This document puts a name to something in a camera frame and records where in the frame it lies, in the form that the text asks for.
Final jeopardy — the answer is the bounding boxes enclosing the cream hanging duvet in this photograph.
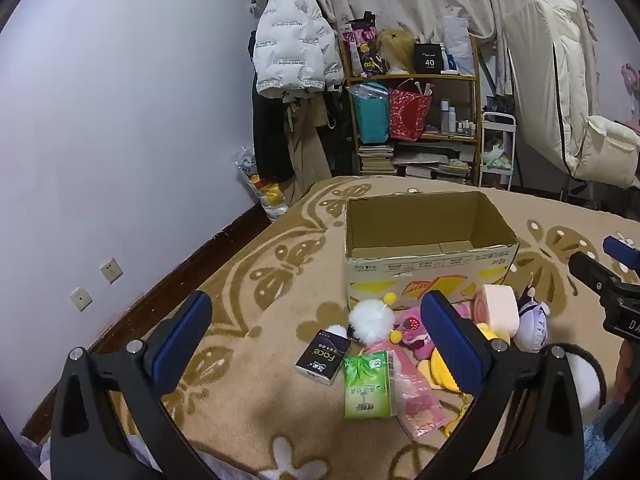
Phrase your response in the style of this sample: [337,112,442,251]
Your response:
[505,0,640,191]

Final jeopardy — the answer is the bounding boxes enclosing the green tissue pack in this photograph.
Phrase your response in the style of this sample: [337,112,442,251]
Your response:
[344,351,399,420]

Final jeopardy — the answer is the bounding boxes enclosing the wooden shelf unit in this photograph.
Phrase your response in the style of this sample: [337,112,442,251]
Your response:
[340,35,484,187]

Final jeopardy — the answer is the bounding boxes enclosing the messy pile of books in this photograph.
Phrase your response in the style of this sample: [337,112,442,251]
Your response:
[392,141,474,184]

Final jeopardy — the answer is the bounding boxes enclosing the pink plastic packet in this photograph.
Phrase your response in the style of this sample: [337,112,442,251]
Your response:
[362,340,457,442]

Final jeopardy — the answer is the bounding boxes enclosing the cardboard box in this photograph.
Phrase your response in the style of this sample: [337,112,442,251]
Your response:
[344,191,521,313]

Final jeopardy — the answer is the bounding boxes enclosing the purple plush toy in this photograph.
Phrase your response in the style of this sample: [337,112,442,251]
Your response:
[512,285,552,354]

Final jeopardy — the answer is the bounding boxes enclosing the pink wall decoration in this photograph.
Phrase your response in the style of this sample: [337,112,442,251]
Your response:
[621,62,640,127]

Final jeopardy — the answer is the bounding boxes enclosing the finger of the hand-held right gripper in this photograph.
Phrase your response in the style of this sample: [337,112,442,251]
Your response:
[602,234,640,275]
[568,251,632,307]

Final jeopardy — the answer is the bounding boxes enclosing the black box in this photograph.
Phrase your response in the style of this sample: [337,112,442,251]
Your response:
[413,42,446,75]

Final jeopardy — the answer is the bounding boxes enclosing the yellow plush toy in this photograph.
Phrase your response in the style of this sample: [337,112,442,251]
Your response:
[430,322,511,438]

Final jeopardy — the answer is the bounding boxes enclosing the person's right hand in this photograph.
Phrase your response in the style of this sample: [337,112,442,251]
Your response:
[614,340,640,407]

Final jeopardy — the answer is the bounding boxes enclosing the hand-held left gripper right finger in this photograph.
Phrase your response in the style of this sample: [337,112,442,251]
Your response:
[419,290,586,480]

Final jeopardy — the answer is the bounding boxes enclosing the black tissue pack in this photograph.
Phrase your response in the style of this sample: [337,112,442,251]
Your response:
[294,329,352,386]

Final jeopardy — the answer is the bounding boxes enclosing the neat stack of books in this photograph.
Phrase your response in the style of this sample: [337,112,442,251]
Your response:
[357,144,396,177]

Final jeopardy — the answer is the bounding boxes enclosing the white puffer jacket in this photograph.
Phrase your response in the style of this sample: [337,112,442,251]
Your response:
[252,0,346,100]

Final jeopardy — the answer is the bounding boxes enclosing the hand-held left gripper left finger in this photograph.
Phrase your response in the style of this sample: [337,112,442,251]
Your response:
[50,290,214,480]

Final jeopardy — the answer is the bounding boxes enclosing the beige hanging trousers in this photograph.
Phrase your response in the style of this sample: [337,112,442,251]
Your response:
[282,95,333,206]

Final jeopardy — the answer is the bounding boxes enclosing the blue fluffy cloth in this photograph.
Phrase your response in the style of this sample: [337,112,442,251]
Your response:
[582,422,617,480]

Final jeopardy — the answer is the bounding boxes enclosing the white black-eared plush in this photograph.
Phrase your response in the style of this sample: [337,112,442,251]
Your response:
[547,342,609,411]

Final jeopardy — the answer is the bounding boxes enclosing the purple packaged item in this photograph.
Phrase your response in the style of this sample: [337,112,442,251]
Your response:
[342,19,382,79]

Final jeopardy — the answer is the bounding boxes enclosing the white plastic bag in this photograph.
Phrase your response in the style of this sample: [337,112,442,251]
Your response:
[442,15,474,75]

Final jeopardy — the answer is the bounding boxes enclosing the blonde wig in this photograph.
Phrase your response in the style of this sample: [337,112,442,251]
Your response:
[377,29,421,76]

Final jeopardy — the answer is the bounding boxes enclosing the red patterned bag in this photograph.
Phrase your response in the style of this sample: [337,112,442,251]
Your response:
[389,80,433,142]

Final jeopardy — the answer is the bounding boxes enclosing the pink strawberry plush toy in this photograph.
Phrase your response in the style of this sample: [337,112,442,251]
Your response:
[392,305,473,361]

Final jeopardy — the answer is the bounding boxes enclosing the black hanging coat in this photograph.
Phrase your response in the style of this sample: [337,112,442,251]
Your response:
[250,72,296,183]

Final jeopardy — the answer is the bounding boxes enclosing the clear bag of yellow toys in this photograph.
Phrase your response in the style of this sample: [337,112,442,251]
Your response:
[235,147,292,221]

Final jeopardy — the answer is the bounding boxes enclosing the row of cosmetic bottles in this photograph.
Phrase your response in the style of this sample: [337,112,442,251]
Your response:
[440,100,478,136]

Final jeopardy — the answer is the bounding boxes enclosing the teal bag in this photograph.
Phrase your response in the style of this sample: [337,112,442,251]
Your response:
[350,82,391,144]

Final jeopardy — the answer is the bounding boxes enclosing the black hanging garment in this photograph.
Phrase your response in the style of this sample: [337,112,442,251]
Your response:
[320,85,359,176]

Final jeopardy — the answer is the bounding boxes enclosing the white fluffy pompom toy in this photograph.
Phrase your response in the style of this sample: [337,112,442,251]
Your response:
[322,292,406,346]

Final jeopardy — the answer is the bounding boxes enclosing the white trolley cart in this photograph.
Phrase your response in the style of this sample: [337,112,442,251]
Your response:
[480,112,519,191]

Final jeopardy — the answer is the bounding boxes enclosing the pink swirl roll cushion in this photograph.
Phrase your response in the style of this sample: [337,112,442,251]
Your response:
[472,284,521,335]

